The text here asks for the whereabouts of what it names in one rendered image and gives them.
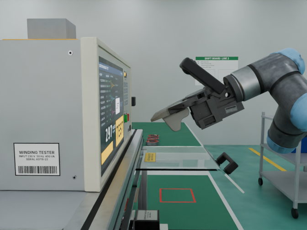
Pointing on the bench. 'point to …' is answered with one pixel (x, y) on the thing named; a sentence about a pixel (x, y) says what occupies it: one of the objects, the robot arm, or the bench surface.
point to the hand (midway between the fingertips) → (154, 115)
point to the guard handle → (228, 164)
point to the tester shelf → (74, 201)
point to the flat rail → (132, 202)
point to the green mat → (169, 208)
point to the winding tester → (55, 114)
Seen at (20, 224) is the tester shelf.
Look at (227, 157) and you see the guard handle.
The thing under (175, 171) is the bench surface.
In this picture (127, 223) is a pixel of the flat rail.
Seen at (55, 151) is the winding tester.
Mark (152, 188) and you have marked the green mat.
